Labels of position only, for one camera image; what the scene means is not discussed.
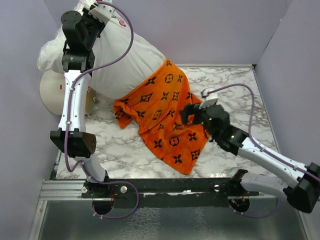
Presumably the orange patterned pillowcase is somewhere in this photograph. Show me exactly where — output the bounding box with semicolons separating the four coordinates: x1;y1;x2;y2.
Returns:
113;59;209;175

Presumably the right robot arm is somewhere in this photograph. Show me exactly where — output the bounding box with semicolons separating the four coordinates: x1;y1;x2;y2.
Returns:
179;103;320;214

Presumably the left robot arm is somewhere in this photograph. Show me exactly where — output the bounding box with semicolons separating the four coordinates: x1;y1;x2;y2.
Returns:
50;7;109;196

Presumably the white cylinder with pegs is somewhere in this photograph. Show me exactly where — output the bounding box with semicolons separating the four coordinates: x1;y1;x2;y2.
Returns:
39;69;97;117

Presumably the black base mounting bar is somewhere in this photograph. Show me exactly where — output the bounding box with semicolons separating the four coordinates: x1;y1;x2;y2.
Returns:
81;177;258;209

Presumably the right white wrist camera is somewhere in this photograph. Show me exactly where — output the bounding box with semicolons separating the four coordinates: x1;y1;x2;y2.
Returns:
199;87;219;109

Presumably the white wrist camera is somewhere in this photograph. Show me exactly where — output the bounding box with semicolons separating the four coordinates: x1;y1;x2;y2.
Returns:
199;87;219;109
88;0;115;25

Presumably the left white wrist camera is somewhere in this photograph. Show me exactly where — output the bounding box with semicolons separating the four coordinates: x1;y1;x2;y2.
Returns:
88;0;115;25

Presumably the aluminium rail frame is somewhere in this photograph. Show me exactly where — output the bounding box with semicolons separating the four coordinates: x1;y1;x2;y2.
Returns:
40;175;287;200

